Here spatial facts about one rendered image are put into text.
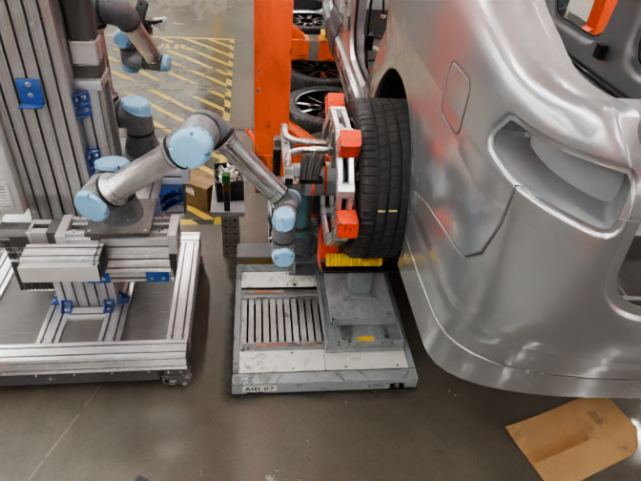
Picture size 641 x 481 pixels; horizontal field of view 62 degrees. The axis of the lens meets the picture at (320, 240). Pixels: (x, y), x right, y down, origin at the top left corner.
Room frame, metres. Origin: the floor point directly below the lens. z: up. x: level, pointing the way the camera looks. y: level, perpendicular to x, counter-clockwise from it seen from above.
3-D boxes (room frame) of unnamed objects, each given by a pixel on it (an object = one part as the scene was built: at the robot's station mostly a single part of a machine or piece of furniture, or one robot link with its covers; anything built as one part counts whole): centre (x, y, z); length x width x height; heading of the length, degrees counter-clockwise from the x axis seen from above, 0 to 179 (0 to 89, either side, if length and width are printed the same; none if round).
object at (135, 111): (2.05, 0.82, 0.98); 0.13 x 0.12 x 0.14; 85
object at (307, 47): (4.29, 0.25, 0.69); 0.52 x 0.17 x 0.35; 99
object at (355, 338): (1.89, -0.21, 0.13); 0.50 x 0.36 x 0.10; 9
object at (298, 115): (3.46, 0.01, 0.39); 0.66 x 0.66 x 0.24
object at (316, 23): (5.45, 0.33, 0.39); 0.66 x 0.66 x 0.24
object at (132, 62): (2.33, 0.91, 1.12); 0.11 x 0.08 x 0.11; 85
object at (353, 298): (1.93, -0.20, 0.32); 0.40 x 0.30 x 0.28; 9
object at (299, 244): (2.17, -0.02, 0.26); 0.42 x 0.18 x 0.35; 99
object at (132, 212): (1.56, 0.74, 0.87); 0.15 x 0.15 x 0.10
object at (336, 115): (1.90, -0.04, 0.85); 0.54 x 0.07 x 0.54; 9
